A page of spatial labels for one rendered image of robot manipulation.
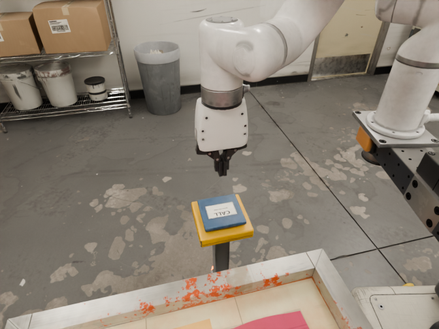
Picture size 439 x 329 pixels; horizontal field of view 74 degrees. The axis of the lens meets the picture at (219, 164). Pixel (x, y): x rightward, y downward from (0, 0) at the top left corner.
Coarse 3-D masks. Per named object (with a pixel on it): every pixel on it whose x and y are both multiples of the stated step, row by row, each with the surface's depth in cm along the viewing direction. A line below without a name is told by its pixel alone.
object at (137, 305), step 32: (288, 256) 58; (320, 256) 58; (160, 288) 53; (192, 288) 53; (224, 288) 53; (256, 288) 55; (320, 288) 55; (32, 320) 48; (64, 320) 48; (96, 320) 49; (128, 320) 51; (352, 320) 48
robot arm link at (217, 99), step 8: (240, 88) 50; (248, 88) 53; (208, 96) 50; (216, 96) 49; (224, 96) 49; (232, 96) 49; (240, 96) 51; (208, 104) 51; (216, 104) 50; (224, 104) 50; (232, 104) 50
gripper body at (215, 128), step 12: (204, 108) 51; (216, 108) 50; (228, 108) 51; (240, 108) 53; (204, 120) 53; (216, 120) 53; (228, 120) 53; (240, 120) 54; (204, 132) 54; (216, 132) 54; (228, 132) 55; (240, 132) 56; (204, 144) 56; (216, 144) 56; (228, 144) 57; (240, 144) 58
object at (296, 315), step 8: (296, 312) 53; (256, 320) 52; (264, 320) 52; (272, 320) 52; (280, 320) 52; (288, 320) 52; (296, 320) 52; (304, 320) 52; (232, 328) 51; (240, 328) 51; (248, 328) 51; (256, 328) 51; (264, 328) 51; (272, 328) 51; (280, 328) 51; (288, 328) 51; (296, 328) 51; (304, 328) 51
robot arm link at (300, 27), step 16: (288, 0) 44; (304, 0) 42; (320, 0) 40; (336, 0) 38; (288, 16) 45; (304, 16) 43; (320, 16) 42; (288, 32) 42; (304, 32) 45; (320, 32) 44; (288, 48) 42; (304, 48) 46; (288, 64) 46
